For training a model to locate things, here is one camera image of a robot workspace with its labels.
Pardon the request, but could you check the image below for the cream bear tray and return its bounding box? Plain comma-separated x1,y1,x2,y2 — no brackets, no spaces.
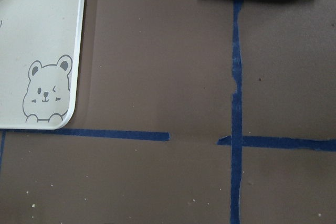
1,0,85,130

